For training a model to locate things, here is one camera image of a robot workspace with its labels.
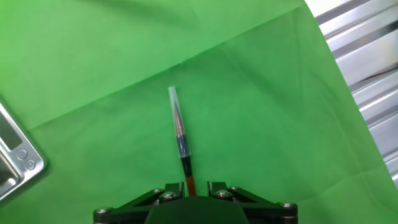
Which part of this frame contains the brown brush with clear cap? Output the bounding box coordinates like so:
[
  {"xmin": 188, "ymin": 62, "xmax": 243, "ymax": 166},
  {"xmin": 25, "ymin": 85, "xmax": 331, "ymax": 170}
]
[{"xmin": 167, "ymin": 86, "xmax": 197, "ymax": 197}]

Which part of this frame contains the silver digital scale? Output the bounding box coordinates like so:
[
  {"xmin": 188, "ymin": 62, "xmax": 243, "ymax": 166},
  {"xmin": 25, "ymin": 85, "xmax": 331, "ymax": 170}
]
[{"xmin": 0, "ymin": 101, "xmax": 47, "ymax": 202}]

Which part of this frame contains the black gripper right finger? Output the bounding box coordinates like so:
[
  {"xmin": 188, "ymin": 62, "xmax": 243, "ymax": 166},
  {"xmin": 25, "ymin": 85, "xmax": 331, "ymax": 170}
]
[{"xmin": 207, "ymin": 181, "xmax": 299, "ymax": 224}]

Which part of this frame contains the green cloth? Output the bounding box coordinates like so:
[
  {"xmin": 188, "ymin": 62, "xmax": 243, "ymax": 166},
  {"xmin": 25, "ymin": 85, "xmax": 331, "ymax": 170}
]
[{"xmin": 0, "ymin": 0, "xmax": 398, "ymax": 224}]

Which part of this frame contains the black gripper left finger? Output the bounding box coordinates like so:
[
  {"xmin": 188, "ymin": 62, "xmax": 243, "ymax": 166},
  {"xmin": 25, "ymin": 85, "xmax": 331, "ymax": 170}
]
[{"xmin": 93, "ymin": 182, "xmax": 186, "ymax": 224}]

